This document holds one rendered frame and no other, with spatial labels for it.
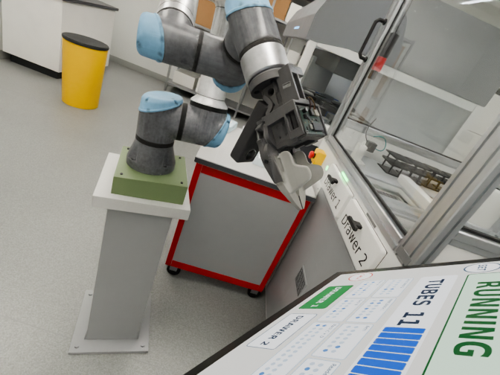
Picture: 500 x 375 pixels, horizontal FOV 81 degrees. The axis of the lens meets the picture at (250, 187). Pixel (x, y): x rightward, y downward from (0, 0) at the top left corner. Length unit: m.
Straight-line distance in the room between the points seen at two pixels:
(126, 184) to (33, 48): 3.63
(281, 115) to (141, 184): 0.58
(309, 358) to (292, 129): 0.29
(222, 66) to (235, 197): 0.88
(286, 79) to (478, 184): 0.46
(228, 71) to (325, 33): 1.37
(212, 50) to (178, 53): 0.06
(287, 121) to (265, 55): 0.11
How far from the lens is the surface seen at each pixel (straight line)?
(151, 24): 0.59
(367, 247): 0.94
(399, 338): 0.33
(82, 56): 3.45
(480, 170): 0.77
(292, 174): 0.45
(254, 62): 0.49
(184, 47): 0.58
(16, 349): 1.54
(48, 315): 1.61
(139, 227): 1.04
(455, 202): 0.78
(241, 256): 1.59
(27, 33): 4.47
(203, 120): 0.90
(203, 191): 1.39
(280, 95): 0.48
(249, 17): 0.52
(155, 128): 0.91
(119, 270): 1.18
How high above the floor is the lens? 1.30
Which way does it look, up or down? 26 degrees down
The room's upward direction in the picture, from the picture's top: 23 degrees clockwise
